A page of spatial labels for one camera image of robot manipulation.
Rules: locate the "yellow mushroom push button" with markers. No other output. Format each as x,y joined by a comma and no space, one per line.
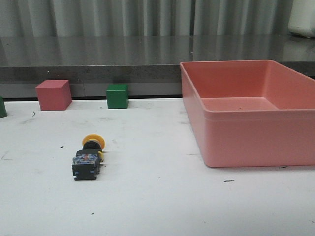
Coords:
86,162

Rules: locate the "green cube block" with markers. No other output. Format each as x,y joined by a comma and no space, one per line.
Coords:
117,96

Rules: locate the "grey stone counter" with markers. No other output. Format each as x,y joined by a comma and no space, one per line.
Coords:
148,64

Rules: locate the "pink plastic bin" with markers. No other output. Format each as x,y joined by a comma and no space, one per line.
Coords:
250,113

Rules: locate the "pink cube block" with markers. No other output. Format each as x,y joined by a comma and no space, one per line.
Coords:
54,95

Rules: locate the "grey curtain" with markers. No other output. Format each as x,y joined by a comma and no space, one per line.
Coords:
65,18

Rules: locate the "green block at left edge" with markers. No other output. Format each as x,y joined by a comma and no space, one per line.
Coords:
3,112

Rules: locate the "white kitchen appliance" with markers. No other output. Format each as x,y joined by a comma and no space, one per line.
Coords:
302,18

